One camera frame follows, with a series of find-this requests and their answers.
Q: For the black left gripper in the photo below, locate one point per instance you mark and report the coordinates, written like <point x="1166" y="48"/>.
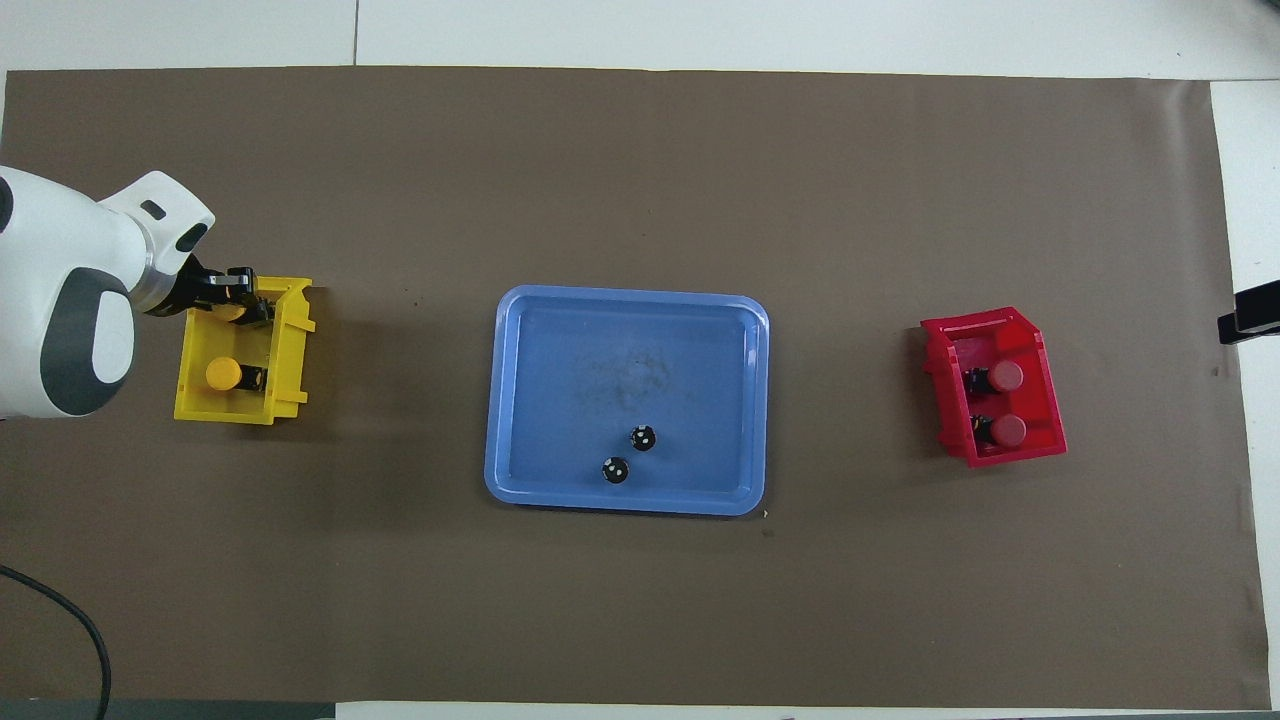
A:
<point x="200" y="285"/>

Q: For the yellow push button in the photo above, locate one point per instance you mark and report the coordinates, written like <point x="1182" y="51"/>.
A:
<point x="222" y="374"/>
<point x="234" y="312"/>

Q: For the red push button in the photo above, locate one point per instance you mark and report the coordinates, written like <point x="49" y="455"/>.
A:
<point x="1006" y="376"/>
<point x="1010" y="430"/>

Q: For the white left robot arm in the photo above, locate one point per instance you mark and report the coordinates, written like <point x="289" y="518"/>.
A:
<point x="60" y="270"/>

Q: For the yellow plastic bin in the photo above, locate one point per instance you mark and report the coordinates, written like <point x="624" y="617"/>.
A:
<point x="215" y="405"/>

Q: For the red plastic bin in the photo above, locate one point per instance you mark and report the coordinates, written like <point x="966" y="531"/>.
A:
<point x="1040" y="400"/>

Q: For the blue plastic tray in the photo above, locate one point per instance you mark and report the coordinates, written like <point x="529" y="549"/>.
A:
<point x="560" y="380"/>

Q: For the small black knob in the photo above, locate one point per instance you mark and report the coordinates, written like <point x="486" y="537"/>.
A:
<point x="643" y="437"/>
<point x="615" y="470"/>

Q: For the brown table mat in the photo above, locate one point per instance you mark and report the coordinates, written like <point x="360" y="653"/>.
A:
<point x="640" y="150"/>

